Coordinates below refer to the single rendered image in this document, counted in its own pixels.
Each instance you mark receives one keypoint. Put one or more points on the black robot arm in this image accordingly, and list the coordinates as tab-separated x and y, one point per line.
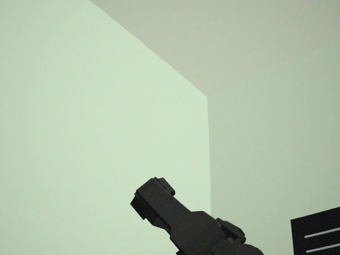
192	232

